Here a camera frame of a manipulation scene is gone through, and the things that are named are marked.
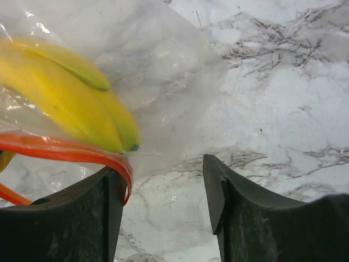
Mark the zip bag with yellow fruit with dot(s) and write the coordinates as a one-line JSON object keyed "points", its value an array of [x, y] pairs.
{"points": [[162, 68]]}

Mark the fake banana bunch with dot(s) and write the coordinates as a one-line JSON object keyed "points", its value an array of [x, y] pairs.
{"points": [[73, 94]]}

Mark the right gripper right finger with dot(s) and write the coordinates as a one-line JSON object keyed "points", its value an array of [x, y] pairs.
{"points": [[253, 223]]}

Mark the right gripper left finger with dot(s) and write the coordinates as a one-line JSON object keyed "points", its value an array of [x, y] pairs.
{"points": [[78, 223]]}

